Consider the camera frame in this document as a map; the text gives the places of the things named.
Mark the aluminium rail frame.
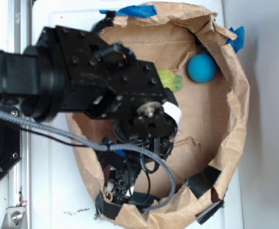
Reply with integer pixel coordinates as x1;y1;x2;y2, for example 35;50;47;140
8;0;32;229

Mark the grey braided cable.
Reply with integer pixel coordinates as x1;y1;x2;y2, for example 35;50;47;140
0;106;176;213

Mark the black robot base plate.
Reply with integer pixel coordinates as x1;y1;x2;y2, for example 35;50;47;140
0;120;21;181

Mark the brown paper bag container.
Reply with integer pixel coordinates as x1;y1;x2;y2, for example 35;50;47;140
75;2;250;229

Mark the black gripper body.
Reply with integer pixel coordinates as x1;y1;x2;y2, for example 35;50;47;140
101;101;182;208

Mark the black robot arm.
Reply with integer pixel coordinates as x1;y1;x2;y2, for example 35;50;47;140
0;26;182;211

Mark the white plastic tray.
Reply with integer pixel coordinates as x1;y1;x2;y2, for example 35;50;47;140
31;0;244;229

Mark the blue dimpled ball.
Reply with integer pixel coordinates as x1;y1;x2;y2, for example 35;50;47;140
187;52;217;83

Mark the green plush pickle toy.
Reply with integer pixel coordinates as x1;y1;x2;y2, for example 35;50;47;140
157;69;183;92

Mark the metal corner bracket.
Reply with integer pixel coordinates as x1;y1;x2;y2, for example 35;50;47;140
1;206;28;229

